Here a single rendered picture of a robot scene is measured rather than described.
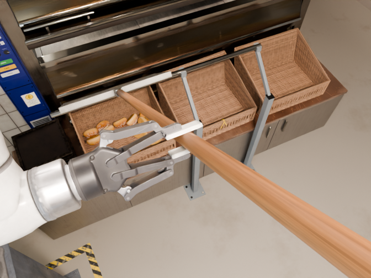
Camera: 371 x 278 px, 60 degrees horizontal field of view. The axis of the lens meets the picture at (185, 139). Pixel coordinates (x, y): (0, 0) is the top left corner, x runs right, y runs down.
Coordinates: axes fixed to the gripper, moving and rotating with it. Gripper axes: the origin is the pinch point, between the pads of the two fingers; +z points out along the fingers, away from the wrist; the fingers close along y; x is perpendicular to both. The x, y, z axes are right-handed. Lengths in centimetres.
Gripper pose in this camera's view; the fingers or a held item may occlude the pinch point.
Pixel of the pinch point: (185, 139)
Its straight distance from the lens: 58.0
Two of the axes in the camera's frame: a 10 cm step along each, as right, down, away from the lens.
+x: 3.2, 2.3, -9.2
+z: 9.1, -3.5, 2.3
